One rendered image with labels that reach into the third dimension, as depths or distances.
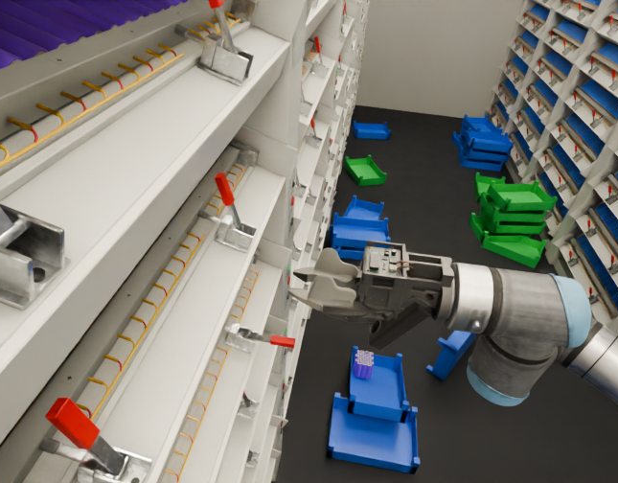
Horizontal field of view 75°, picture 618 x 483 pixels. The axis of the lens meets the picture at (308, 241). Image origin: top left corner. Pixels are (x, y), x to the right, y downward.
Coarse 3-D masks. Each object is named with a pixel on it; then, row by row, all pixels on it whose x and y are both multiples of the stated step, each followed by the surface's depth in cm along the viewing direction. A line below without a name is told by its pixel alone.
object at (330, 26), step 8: (336, 8) 109; (328, 16) 111; (336, 16) 110; (320, 24) 112; (328, 24) 112; (336, 24) 112; (320, 32) 113; (328, 32) 113; (336, 32) 113; (328, 80) 121; (328, 88) 122; (328, 96) 124; (328, 104) 125; (328, 128) 130; (328, 136) 132; (328, 144) 136; (320, 152) 136; (320, 160) 137; (320, 192) 145; (320, 200) 147; (320, 208) 149
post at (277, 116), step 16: (288, 64) 52; (288, 80) 54; (272, 96) 55; (288, 96) 55; (256, 112) 57; (272, 112) 57; (288, 112) 56; (256, 128) 59; (272, 128) 58; (288, 128) 58; (288, 144) 60; (288, 176) 65; (288, 192) 67; (272, 224) 69; (272, 240) 71; (288, 240) 76; (272, 304) 81; (288, 304) 93; (272, 368) 94; (272, 480) 132
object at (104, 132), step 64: (0, 0) 26; (64, 0) 30; (128, 0) 35; (192, 0) 40; (256, 0) 48; (0, 64) 22; (64, 64) 23; (128, 64) 29; (192, 64) 34; (256, 64) 41; (0, 128) 20; (64, 128) 23; (128, 128) 25; (192, 128) 28; (0, 192) 17; (64, 192) 20; (128, 192) 21; (0, 256) 14; (64, 256) 16; (128, 256) 21; (0, 320) 14; (64, 320) 17; (0, 384) 13
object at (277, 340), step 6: (246, 336) 58; (252, 336) 59; (258, 336) 59; (264, 336) 59; (270, 336) 59; (276, 336) 58; (282, 336) 59; (270, 342) 58; (276, 342) 58; (282, 342) 58; (288, 342) 58; (294, 342) 58
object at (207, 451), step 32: (256, 256) 71; (288, 256) 72; (256, 288) 69; (256, 320) 64; (224, 352) 58; (224, 384) 54; (224, 416) 51; (192, 448) 47; (224, 448) 49; (192, 480) 45
